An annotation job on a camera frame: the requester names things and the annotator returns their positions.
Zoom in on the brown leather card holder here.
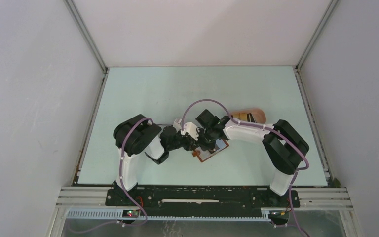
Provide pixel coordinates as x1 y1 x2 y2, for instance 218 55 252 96
192 140 229 163

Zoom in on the pink plastic tray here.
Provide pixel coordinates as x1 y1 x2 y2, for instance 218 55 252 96
230 108 266 123

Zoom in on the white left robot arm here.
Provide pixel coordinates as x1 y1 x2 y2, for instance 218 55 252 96
113 114 199 206

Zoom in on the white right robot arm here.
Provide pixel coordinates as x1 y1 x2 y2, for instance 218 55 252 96
196 109 309 206

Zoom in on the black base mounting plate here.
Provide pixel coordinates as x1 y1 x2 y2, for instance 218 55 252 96
105 184 300 217

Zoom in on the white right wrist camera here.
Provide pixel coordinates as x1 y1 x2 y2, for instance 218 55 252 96
181 122 199 141

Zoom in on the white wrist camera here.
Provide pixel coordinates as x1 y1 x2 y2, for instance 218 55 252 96
181 122 199 141
173 118 183 132

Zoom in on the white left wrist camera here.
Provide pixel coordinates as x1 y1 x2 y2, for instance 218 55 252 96
173 118 183 132

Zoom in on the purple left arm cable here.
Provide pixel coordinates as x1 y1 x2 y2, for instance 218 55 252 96
119 118 177 228

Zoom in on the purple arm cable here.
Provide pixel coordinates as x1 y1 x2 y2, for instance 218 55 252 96
180 99 309 237
119 118 177 228

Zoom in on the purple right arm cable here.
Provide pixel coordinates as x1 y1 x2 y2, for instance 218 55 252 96
180 99 309 237

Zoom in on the aluminium frame rail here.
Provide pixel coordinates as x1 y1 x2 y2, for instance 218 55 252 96
56 186 354 211

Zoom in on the white cable duct strip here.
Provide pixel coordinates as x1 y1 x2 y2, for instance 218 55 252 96
65 208 270 221

